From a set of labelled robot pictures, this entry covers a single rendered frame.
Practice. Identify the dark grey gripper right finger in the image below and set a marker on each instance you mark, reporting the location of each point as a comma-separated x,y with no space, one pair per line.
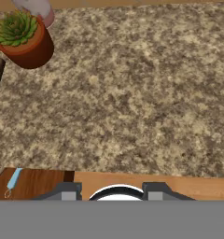
154,188

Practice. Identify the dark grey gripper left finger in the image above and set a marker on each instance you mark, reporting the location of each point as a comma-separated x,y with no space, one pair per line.
67,188

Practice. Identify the dark wooden drawer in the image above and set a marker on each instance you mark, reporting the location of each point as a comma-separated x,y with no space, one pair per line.
36,183

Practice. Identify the white round black-rimmed object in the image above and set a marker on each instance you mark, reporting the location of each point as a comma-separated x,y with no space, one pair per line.
117,193

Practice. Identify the light blue peeler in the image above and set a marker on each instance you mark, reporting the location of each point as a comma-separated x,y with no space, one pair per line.
13,181

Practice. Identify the succulent in terracotta pot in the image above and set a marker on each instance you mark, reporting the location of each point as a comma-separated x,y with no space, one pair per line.
23,40

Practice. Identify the pale pink jar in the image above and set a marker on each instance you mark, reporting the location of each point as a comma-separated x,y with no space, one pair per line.
42,9

